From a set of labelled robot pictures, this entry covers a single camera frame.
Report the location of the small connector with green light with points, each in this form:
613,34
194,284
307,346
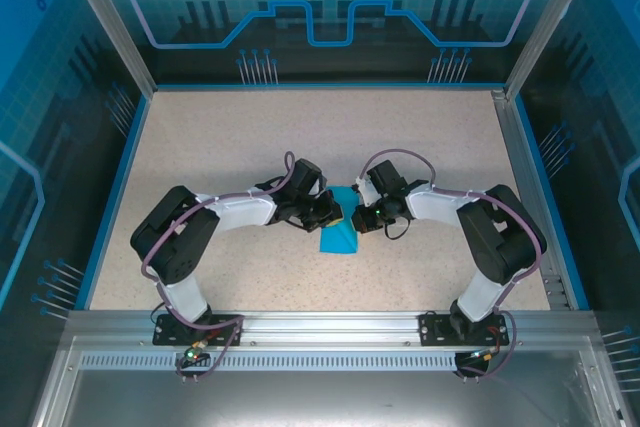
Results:
484,353
192,356

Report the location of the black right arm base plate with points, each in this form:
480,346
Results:
430,329

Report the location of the aluminium mounting rail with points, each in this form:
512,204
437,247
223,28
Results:
330,327

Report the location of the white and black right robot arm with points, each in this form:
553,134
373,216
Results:
440,204

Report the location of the aluminium frame post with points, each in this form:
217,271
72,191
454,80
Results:
549,22
119,32

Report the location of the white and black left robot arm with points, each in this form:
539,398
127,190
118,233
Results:
240,212

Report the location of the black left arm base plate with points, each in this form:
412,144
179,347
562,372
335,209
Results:
162,337

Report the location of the blue cloth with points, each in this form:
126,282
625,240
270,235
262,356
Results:
340,242

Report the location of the metal sheet frame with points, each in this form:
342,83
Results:
320,397

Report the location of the aluminium side rail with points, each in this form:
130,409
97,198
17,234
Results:
522,172

